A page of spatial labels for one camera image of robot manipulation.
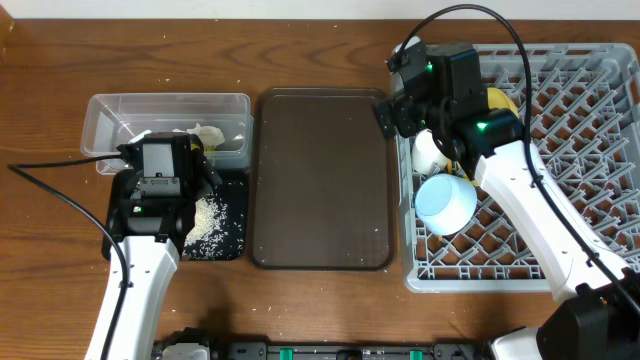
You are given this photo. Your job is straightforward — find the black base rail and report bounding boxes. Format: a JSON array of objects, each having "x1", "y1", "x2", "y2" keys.
[{"x1": 150, "y1": 327, "x2": 490, "y2": 360}]

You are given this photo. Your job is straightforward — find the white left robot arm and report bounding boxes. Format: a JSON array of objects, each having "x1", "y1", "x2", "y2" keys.
[{"x1": 86, "y1": 132, "x2": 221, "y2": 359}]

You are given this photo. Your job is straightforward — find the yellow plate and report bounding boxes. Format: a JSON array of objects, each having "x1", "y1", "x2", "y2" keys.
[{"x1": 487, "y1": 87, "x2": 520, "y2": 117}]

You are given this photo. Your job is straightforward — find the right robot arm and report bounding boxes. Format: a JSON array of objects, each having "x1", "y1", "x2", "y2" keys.
[{"x1": 374, "y1": 88, "x2": 639, "y2": 359}]

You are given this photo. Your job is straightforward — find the clear plastic waste bin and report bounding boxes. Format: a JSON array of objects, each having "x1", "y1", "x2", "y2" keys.
[{"x1": 80, "y1": 93, "x2": 253, "y2": 171}]

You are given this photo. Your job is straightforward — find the dark brown serving tray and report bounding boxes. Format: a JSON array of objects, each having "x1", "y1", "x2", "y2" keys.
[{"x1": 247, "y1": 88, "x2": 397, "y2": 271}]

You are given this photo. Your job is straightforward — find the white paper cup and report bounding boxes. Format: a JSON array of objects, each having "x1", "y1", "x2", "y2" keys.
[{"x1": 411, "y1": 130, "x2": 449, "y2": 176}]

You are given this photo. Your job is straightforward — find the white tissue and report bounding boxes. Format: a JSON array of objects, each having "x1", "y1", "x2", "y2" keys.
[{"x1": 187, "y1": 123, "x2": 225, "y2": 148}]

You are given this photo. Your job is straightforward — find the black rectangular tray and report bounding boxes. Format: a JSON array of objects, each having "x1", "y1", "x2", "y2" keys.
[{"x1": 101, "y1": 171, "x2": 249, "y2": 259}]

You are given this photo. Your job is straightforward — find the light blue small plate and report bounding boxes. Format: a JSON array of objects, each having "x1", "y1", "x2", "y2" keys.
[{"x1": 414, "y1": 173, "x2": 477, "y2": 236}]

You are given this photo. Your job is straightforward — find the spilled rice grains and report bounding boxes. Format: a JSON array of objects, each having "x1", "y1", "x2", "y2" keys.
[{"x1": 182, "y1": 195, "x2": 246, "y2": 261}]

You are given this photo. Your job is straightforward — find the grey dishwasher rack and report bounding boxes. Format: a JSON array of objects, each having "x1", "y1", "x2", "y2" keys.
[{"x1": 396, "y1": 43, "x2": 639, "y2": 293}]

